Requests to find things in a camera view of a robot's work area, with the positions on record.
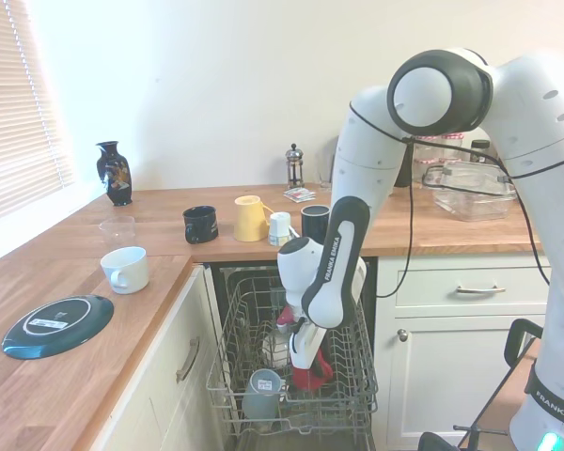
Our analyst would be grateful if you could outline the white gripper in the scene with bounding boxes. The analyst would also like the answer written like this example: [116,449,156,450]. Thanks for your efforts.
[288,322,336,381]

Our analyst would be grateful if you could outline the red mug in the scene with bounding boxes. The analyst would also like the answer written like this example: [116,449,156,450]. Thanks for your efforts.
[290,359,335,394]

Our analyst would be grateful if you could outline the grey mug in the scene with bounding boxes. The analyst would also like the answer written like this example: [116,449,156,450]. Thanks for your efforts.
[242,368,287,420]

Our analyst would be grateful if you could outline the built-in dishwasher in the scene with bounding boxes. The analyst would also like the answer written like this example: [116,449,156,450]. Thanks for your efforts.
[201,256,380,451]

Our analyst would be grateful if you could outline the dark cylindrical mug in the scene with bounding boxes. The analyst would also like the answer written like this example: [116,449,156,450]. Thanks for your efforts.
[301,204,331,241]

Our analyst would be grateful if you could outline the small white mug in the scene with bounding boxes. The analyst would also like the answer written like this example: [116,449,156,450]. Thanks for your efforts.
[268,211,303,247]

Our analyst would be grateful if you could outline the yellow mug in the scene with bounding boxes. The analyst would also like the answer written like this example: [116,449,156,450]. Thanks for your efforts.
[233,194,276,243]

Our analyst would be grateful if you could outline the navy mug white print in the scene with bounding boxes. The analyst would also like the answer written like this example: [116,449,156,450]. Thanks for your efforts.
[182,205,219,245]

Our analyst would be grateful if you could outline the wide white mug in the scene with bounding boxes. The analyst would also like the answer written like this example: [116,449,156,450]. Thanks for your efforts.
[100,245,150,296]

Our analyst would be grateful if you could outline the white bowl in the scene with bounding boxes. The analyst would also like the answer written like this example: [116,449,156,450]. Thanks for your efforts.
[261,328,293,369]

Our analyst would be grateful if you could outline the white cabinet door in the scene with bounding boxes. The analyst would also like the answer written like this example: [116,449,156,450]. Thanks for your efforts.
[394,317,541,451]

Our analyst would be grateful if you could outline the white drawer front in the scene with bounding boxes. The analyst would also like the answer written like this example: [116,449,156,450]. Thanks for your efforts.
[394,267,554,309]
[101,265,217,451]

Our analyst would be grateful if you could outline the black clamp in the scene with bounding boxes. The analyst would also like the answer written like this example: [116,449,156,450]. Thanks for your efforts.
[417,422,504,451]
[505,318,544,367]

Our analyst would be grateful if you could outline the red white sachet packets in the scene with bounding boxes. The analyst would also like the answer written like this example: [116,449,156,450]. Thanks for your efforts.
[282,186,317,203]

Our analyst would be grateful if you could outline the clear drinking glass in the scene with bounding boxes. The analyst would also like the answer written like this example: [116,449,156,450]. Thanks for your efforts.
[316,150,335,192]

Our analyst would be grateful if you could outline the glass French press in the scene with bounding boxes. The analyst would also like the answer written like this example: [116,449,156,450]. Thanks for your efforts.
[284,143,306,190]

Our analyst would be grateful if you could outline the black shaker bottle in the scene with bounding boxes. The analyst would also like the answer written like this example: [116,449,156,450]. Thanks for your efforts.
[393,140,414,188]

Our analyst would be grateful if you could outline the jar red checked lid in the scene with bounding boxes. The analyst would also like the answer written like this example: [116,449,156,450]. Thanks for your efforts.
[413,158,441,184]
[413,134,442,163]
[440,132,465,163]

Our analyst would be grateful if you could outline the clear plastic storage container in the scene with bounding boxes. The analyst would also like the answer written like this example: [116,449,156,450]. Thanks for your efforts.
[432,180,518,223]

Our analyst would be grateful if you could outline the clear lid dark rim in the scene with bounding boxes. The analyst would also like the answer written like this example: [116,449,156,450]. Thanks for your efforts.
[421,161,516,190]

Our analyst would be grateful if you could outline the clear plastic cup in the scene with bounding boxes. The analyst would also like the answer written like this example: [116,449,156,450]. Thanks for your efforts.
[98,215,137,250]

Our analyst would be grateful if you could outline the brown jar dark lid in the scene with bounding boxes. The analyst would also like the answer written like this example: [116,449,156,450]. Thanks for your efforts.
[469,139,492,164]

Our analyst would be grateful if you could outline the dark teal plate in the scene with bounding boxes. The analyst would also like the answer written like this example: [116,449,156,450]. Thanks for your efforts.
[0,294,116,362]

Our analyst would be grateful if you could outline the black painted vase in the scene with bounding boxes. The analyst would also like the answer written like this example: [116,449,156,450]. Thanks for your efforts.
[96,139,133,208]

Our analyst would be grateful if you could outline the beige window blind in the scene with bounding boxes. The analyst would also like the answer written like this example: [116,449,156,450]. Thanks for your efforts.
[0,0,76,226]

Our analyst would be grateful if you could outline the grey wire dishwasher rack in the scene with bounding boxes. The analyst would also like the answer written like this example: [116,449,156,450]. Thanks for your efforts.
[206,274,380,438]

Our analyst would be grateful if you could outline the metal drawer handle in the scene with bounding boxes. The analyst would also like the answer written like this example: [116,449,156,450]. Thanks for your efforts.
[176,336,201,382]
[455,284,508,296]

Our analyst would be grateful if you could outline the black cable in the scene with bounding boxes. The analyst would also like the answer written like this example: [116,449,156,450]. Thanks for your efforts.
[349,102,564,298]

